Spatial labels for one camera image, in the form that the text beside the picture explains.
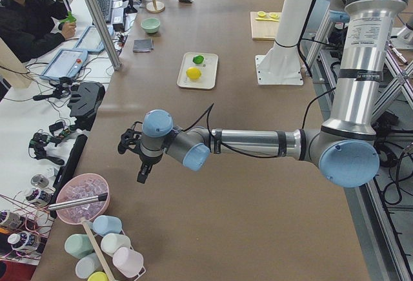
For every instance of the black keyboard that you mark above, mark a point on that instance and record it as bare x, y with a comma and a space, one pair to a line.
106, 9

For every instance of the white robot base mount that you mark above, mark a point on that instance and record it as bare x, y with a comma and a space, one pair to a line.
281, 64

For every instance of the mint green cup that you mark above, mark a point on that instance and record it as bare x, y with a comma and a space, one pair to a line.
78, 245

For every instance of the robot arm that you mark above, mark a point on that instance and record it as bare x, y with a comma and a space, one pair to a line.
342, 149

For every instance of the blue teach pendant near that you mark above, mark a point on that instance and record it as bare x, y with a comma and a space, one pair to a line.
66, 64

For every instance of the yellow lemon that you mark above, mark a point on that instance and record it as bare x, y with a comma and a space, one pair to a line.
193, 73

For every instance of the aluminium frame post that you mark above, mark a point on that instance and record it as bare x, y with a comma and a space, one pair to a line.
101, 26

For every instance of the pink cup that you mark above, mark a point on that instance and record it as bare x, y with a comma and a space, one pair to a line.
129, 262

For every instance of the blue teach pendant far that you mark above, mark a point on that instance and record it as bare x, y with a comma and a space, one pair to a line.
90, 40

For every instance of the blue teach pendant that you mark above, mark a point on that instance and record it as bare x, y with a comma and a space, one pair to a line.
66, 64
90, 40

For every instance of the black desk mount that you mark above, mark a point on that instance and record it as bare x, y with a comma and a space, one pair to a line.
84, 102

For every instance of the grey folded cloth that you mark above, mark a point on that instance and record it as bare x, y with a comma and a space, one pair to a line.
143, 45

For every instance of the person in black jacket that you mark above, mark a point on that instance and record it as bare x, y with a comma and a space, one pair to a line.
26, 27

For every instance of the wooden cutting board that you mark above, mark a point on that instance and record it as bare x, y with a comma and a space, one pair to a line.
263, 30

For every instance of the cream white cup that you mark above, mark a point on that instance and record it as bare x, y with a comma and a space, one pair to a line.
111, 242

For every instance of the yellow cup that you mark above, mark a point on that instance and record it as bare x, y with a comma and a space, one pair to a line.
98, 276

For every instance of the grey cup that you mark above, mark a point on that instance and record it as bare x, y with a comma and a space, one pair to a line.
88, 265

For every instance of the light blue cup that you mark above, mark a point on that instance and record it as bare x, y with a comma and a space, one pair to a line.
104, 225

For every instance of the mint green bowl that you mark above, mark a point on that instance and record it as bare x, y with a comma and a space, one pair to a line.
151, 25

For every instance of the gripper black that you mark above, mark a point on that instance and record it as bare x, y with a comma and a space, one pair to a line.
148, 161

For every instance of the white rabbit tray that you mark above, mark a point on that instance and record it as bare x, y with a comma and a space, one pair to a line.
209, 68

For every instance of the green lime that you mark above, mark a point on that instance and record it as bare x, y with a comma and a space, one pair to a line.
198, 59

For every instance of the yellow plastic knife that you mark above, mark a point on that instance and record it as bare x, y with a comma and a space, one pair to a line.
266, 19

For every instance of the white wire cup rack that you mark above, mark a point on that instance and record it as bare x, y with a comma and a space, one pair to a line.
112, 272

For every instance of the black case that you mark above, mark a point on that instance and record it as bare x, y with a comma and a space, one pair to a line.
66, 172

